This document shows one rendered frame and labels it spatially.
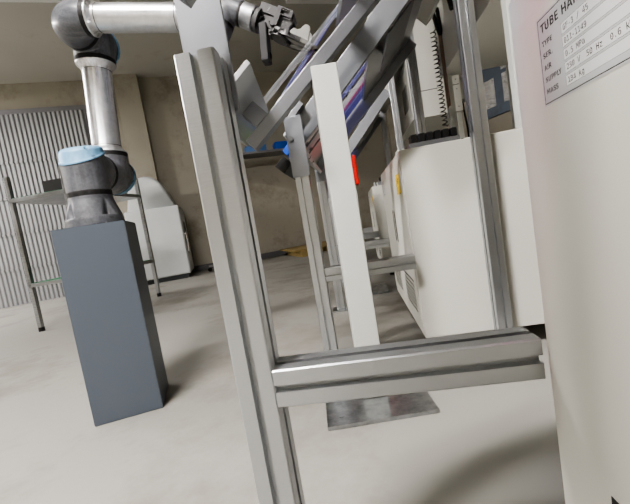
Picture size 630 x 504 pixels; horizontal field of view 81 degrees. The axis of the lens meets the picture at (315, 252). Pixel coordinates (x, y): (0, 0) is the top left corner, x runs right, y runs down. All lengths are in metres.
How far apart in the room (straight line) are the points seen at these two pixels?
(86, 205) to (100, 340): 0.37
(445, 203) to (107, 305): 0.99
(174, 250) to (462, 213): 4.25
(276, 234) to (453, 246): 4.87
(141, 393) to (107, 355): 0.14
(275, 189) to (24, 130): 3.34
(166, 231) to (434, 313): 4.22
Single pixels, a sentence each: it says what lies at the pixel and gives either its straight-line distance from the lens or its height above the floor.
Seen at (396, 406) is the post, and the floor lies 0.01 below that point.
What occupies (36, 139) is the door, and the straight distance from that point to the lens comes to 6.20.
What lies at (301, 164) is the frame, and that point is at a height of 0.62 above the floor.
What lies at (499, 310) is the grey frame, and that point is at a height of 0.13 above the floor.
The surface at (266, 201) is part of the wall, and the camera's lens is 5.87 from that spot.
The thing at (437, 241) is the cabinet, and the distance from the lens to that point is 1.14.
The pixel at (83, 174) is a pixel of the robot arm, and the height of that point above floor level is 0.69.
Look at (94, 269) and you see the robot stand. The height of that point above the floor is 0.43.
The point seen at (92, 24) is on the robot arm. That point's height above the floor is 1.09.
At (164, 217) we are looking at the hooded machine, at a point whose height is 0.80.
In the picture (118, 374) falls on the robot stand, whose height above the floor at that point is 0.13.
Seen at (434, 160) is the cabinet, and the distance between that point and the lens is 1.14.
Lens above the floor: 0.46
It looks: 5 degrees down
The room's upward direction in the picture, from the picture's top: 9 degrees counter-clockwise
